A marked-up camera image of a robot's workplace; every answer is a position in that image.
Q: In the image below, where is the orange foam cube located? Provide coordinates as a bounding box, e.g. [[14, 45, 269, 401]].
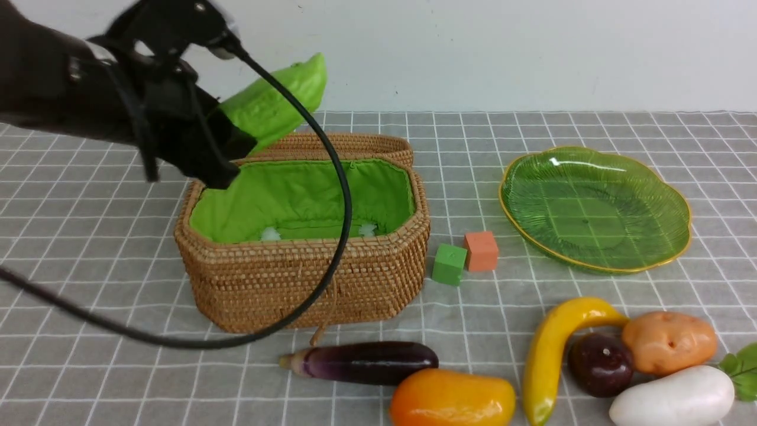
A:
[[463, 230, 499, 272]]

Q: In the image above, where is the brown potato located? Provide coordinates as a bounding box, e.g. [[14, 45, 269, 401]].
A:
[[621, 312, 717, 377]]

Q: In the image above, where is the green foam cube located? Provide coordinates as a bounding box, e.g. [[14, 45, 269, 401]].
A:
[[431, 244, 468, 288]]

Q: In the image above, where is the dark purple passion fruit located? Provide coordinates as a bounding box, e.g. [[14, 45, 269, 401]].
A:
[[568, 333, 635, 398]]

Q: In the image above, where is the yellow banana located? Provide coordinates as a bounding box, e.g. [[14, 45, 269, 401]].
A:
[[522, 297, 630, 425]]

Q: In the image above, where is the white radish with leaves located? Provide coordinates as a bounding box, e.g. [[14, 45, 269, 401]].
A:
[[609, 343, 756, 425]]

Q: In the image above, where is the dark purple eggplant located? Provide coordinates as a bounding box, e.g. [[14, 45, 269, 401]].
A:
[[279, 341, 439, 386]]

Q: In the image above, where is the woven rattan basket lid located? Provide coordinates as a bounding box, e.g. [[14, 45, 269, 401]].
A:
[[247, 132, 414, 167]]

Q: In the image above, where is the green glass leaf plate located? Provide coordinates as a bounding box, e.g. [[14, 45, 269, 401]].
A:
[[499, 146, 693, 275]]

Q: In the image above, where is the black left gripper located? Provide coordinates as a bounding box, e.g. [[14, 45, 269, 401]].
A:
[[91, 1, 257, 189]]

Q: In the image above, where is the green bitter gourd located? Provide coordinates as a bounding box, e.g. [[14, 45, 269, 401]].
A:
[[219, 52, 329, 159]]

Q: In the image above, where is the woven rattan basket green lining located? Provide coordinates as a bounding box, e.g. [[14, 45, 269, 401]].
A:
[[174, 155, 432, 346]]

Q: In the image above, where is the orange mango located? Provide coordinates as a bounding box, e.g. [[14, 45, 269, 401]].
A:
[[389, 369, 516, 425]]

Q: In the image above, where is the grey checked tablecloth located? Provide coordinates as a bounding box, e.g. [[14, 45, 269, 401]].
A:
[[1, 112, 756, 425]]

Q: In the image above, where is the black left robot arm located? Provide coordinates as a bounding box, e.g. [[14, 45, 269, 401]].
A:
[[1, 1, 258, 189]]

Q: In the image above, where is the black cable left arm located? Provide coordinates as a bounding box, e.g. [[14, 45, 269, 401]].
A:
[[0, 35, 354, 350]]

